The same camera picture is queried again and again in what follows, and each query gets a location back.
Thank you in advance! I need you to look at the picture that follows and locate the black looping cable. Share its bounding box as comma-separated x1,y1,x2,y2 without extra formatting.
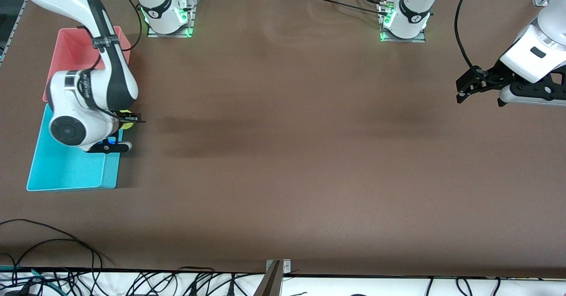
0,219,116,296

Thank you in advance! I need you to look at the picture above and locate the dark metal bar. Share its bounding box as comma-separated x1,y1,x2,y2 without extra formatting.
253,261,283,296

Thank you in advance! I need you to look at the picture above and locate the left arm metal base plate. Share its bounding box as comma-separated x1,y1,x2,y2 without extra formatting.
379,0,427,43

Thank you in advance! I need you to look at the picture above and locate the black cable across table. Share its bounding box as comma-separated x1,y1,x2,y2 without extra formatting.
307,0,394,17

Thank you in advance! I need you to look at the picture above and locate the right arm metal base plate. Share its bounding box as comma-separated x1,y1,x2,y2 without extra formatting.
147,0,196,38

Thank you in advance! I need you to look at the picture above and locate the teal cable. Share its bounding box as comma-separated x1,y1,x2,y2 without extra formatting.
0,265,60,288

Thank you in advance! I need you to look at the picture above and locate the pink plastic bin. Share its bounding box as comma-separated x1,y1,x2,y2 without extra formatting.
42,27,132,103

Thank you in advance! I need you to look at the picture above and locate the grey metal bracket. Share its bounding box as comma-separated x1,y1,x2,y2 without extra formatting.
265,259,291,273

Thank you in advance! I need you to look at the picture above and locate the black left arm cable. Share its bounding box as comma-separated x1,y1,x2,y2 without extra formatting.
455,0,500,84

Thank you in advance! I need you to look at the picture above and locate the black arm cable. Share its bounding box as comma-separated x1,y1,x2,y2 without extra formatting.
77,0,146,124
455,0,500,84

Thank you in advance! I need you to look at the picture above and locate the blue plastic bin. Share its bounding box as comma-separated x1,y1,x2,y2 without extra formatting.
26,103,126,192

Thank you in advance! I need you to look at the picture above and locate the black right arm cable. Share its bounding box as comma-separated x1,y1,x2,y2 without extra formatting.
77,0,146,124

